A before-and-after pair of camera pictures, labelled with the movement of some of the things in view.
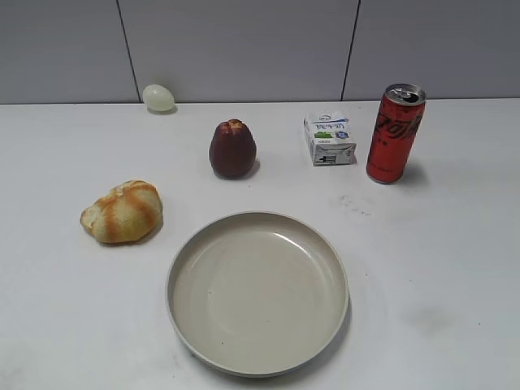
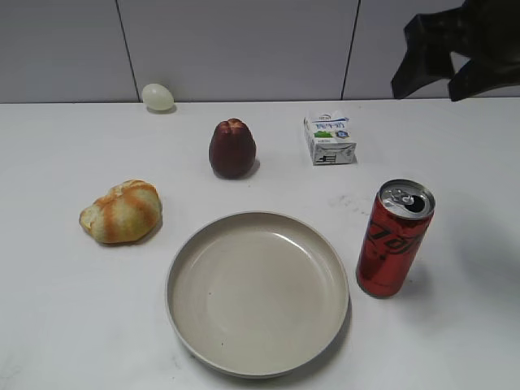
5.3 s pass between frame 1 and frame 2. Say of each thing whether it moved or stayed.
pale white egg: stayed
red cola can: moved
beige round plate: stayed
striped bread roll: stayed
